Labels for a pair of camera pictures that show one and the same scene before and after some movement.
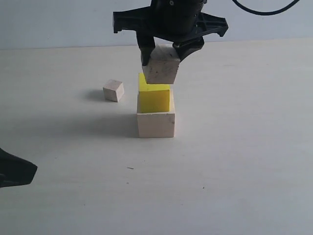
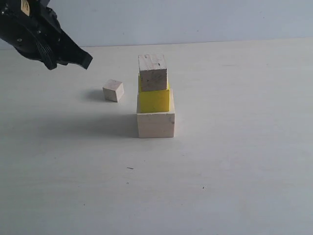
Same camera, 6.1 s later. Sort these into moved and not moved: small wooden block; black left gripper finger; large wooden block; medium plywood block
Moved: medium plywood block; black left gripper finger
Not moved: small wooden block; large wooden block
